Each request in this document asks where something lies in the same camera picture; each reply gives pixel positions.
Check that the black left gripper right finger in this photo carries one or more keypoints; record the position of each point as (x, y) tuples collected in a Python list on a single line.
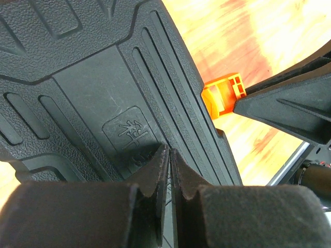
[(206, 215)]

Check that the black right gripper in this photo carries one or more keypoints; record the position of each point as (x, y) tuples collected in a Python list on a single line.
[(297, 102)]

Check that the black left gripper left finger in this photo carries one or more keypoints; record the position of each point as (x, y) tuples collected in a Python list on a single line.
[(90, 214)]

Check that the black plastic tool case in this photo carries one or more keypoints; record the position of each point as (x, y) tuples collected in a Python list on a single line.
[(91, 89)]

